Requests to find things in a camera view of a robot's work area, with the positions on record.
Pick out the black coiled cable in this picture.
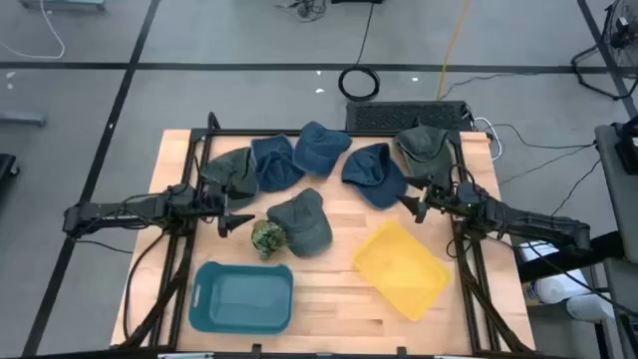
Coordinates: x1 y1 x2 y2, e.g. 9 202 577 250
337 0 381 103

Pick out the black computer tower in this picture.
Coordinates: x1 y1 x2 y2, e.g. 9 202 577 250
345 101 475 134

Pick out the white cable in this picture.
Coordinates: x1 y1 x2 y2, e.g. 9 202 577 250
0 0 67 60
472 117 503 162

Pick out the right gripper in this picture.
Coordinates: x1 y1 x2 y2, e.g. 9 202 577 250
398 176 482 224

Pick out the yellow plastic bin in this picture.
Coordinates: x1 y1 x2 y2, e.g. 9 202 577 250
351 218 455 323

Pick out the yellow cable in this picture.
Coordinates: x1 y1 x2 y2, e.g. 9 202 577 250
437 0 473 101

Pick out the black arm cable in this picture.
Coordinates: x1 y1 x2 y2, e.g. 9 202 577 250
122 229 173 343

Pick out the teal plastic bin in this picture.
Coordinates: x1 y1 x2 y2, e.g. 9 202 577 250
187 260 295 336

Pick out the blue denim cap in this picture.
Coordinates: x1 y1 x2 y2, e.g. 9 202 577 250
250 134 306 194
341 143 409 210
292 121 354 180

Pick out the white box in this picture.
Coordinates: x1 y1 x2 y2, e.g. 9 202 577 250
517 239 562 264

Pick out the black shelf beam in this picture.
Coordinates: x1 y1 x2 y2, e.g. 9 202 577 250
516 231 625 284

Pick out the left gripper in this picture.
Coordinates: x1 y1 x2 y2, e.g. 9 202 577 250
196 179 256 238

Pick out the black pedestal fan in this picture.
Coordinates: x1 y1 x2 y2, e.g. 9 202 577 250
570 0 638 101

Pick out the small potted succulent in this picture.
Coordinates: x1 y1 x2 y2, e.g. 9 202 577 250
250 218 289 260

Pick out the black device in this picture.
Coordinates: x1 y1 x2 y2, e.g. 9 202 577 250
614 115 638 176

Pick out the white paper roll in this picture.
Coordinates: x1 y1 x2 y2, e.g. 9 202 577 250
565 293 617 322
527 271 607 306

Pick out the green denim cap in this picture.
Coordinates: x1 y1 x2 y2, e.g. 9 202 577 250
393 125 455 183
200 147 260 210
266 187 334 259

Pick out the black cable tangle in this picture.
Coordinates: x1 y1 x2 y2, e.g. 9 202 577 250
275 0 328 23

